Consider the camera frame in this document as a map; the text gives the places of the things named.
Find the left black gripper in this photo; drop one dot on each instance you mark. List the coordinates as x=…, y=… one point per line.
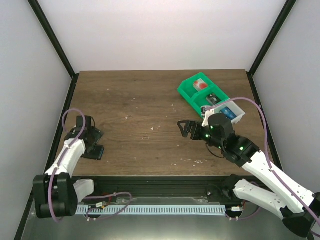
x=98, y=135

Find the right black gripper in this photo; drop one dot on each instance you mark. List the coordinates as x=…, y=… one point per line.
x=190, y=124

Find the black card holder wallet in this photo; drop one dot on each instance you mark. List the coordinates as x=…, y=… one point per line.
x=95, y=154

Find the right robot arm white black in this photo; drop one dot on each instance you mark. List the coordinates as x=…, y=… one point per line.
x=296, y=206

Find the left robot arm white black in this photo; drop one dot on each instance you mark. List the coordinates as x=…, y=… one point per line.
x=54, y=191

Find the black card in bin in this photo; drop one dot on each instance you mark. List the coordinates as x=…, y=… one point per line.
x=213, y=99

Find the blue card in bin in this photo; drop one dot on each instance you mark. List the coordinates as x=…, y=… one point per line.
x=228, y=113

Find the red white card in bin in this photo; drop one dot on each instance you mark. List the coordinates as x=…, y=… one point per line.
x=199, y=84

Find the green white sorting bin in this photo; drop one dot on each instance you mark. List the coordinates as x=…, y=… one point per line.
x=199, y=91

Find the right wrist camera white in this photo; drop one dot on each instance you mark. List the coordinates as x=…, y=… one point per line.
x=206, y=112

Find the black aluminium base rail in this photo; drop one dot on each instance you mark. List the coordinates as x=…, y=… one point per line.
x=208, y=187

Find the light blue slotted cable duct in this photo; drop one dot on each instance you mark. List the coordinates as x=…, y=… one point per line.
x=199, y=210

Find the left black frame post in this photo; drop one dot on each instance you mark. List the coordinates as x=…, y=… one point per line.
x=44, y=22

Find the black frame post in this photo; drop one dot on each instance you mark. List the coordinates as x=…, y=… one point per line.
x=279, y=22
x=44, y=22

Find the right black frame post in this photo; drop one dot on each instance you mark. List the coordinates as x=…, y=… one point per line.
x=279, y=22

